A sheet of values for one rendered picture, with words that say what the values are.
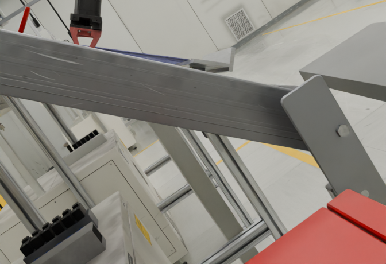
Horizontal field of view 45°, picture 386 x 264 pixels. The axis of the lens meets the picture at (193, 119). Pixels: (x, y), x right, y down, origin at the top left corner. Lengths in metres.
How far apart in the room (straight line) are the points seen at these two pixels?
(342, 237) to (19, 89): 0.37
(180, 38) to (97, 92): 8.23
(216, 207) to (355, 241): 1.30
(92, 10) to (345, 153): 0.71
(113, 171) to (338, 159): 1.54
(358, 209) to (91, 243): 0.71
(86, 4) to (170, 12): 7.68
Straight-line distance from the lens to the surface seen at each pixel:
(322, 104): 0.48
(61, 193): 1.99
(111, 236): 0.91
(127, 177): 1.97
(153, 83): 0.48
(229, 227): 1.49
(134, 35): 8.61
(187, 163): 1.41
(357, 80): 0.97
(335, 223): 0.18
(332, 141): 0.49
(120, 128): 5.51
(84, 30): 1.06
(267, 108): 0.50
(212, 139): 1.21
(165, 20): 8.69
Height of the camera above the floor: 0.87
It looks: 10 degrees down
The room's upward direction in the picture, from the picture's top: 33 degrees counter-clockwise
